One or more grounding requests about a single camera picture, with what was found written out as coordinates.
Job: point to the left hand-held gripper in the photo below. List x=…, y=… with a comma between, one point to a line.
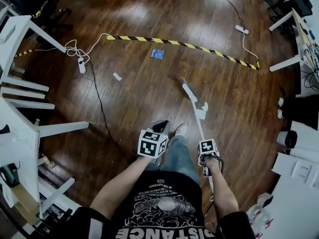
x=149, y=146

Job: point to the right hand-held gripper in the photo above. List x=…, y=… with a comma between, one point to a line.
x=207, y=147

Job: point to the white broom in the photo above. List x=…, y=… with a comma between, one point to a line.
x=201, y=131

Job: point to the small white paper scrap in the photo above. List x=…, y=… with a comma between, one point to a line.
x=117, y=76

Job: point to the blue packet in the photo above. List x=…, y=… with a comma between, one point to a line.
x=157, y=54

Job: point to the person's left forearm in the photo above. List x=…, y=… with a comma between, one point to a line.
x=117, y=185

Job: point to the person's right forearm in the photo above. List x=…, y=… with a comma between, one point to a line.
x=221, y=190

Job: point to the person's white right shoe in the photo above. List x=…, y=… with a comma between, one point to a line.
x=181, y=131

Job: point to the blue jeans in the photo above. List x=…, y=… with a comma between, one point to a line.
x=179, y=158

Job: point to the black printed T-shirt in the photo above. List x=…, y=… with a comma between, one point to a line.
x=162, y=208

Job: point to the small white black bin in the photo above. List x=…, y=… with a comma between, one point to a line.
x=265, y=199

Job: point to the white bin black liner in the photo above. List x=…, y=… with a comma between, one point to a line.
x=290, y=139

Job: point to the pale wood top desk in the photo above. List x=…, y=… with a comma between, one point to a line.
x=284, y=63

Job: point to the small wooden object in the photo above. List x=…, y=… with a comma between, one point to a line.
x=47, y=160

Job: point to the small paper cup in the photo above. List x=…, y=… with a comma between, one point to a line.
x=37, y=122

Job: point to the white desk with crossbars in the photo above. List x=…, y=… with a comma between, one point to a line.
x=22, y=143

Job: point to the brown cardboard box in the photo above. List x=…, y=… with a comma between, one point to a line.
x=25, y=203

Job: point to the short yellow black floor strip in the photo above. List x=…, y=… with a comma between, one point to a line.
x=23, y=53

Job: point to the black electronic box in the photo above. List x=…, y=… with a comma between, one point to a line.
x=10, y=175

